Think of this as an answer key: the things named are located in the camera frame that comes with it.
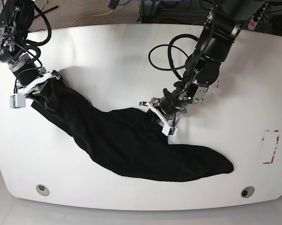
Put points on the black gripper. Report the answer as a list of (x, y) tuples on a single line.
[(25, 75), (171, 104)]

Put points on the black T-shirt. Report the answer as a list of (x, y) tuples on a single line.
[(128, 142)]

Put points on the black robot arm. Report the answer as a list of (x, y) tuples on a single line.
[(223, 25), (16, 49)]

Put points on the black tripod stand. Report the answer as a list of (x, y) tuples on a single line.
[(46, 11)]

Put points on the red tape rectangle marking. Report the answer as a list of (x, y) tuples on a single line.
[(269, 145)]

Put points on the white power strip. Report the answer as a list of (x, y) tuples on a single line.
[(257, 16)]

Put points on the left table cable grommet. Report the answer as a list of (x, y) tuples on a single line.
[(42, 190)]

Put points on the table cable grommet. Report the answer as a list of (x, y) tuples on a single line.
[(42, 190), (247, 192)]

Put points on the right table cable grommet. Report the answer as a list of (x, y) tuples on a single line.
[(247, 192)]

